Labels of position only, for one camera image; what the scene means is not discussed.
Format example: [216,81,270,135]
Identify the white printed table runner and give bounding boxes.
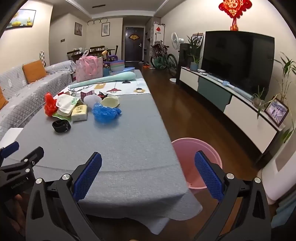
[52,78,151,96]

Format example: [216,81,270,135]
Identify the red knot wall ornament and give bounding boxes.
[218,0,252,31]

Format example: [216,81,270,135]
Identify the blue plastic bag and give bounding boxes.
[92,102,122,124]

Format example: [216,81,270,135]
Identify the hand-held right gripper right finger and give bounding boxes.
[193,151,271,241]

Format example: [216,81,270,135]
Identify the black curved wall hooks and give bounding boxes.
[87,18,109,25]

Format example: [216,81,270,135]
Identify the white wrapper with green print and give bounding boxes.
[55,94,80,114]

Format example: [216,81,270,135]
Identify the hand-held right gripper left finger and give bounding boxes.
[25,152,109,241]

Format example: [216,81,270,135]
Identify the small plant in glass vase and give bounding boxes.
[251,87,266,108]

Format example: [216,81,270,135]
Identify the beige soap box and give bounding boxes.
[70,104,89,121]

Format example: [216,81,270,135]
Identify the dark entrance door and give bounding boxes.
[125,27,145,62]

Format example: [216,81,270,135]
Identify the pink plastic bucket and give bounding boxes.
[171,138,223,190]

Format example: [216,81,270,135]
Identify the wall picture with yellow fruit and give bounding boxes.
[5,9,37,29]

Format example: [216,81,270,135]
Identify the brown framed photo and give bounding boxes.
[264,97,290,127]

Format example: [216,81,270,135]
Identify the stack of pastel bowls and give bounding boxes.
[110,60,126,73]

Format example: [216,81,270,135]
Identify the white and green TV cabinet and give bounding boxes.
[178,66,287,154]

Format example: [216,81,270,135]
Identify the bicycle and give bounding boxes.
[150,40,178,77]

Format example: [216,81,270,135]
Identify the black band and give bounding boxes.
[52,120,71,133]

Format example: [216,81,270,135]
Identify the pale framed wall picture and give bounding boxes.
[101,22,111,37]

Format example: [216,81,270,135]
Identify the blue plastic basin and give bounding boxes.
[110,67,136,76]

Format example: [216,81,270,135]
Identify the black floor speaker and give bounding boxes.
[178,43,192,85]

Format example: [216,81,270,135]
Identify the leaning picture behind plant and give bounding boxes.
[191,32,204,47]

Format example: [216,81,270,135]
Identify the mint green massage hammer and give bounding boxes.
[68,71,136,89]

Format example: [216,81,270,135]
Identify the grey quilted sofa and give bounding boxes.
[0,60,77,139]

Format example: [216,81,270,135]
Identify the person's left hand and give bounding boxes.
[13,194,27,234]

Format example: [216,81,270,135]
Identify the white standing fan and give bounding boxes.
[170,32,183,82]

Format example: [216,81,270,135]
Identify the green snack packet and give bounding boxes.
[51,112,72,122]

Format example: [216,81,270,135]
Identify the potted plant in blue pot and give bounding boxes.
[186,32,204,72]

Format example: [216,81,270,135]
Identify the light blue long duster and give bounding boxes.
[206,74,253,99]

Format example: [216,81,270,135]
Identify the red plastic bag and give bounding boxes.
[44,92,58,116]

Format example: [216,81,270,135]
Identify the orange cushion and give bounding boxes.
[22,60,48,84]
[0,86,9,111]

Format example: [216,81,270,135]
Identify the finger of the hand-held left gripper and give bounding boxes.
[20,146,44,173]
[0,141,20,163]

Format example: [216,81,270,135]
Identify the tall bamboo plant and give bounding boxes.
[257,52,296,144]

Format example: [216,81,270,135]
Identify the white floor appliance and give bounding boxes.
[258,144,296,205]

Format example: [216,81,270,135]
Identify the pink gift bag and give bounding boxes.
[75,50,104,83]

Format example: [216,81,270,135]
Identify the black flat television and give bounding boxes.
[201,30,275,98]

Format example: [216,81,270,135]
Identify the white tall cabinet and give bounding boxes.
[150,23,165,58]

